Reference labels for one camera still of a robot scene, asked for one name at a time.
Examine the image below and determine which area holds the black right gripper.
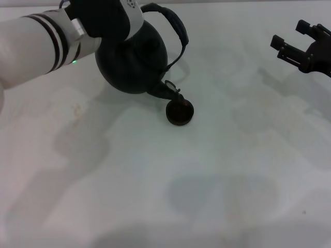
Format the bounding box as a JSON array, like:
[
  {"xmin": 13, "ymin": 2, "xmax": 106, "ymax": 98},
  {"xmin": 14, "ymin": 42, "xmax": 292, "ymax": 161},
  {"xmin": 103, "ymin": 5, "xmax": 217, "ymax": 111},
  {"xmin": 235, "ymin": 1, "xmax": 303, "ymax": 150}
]
[{"xmin": 270, "ymin": 20, "xmax": 331, "ymax": 78}]

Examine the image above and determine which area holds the white black left wrist housing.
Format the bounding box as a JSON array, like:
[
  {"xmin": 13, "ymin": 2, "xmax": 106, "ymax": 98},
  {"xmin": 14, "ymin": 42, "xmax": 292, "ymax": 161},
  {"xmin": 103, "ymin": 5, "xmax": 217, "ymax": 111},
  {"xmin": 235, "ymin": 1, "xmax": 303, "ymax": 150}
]
[{"xmin": 64, "ymin": 0, "xmax": 144, "ymax": 42}]

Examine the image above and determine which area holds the black round teapot with handle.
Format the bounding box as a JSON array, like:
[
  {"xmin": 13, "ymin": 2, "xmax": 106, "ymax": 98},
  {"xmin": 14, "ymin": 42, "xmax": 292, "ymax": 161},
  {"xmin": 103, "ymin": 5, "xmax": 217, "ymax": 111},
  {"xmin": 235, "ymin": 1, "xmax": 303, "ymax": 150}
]
[{"xmin": 95, "ymin": 3, "xmax": 189, "ymax": 102}]

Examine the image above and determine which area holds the small dark brown teacup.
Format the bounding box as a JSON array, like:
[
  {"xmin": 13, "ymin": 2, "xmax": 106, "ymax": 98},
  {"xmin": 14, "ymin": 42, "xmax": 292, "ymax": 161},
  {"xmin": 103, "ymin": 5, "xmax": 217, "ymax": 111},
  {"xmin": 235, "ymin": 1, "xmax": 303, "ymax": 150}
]
[{"xmin": 165, "ymin": 99, "xmax": 194, "ymax": 127}]

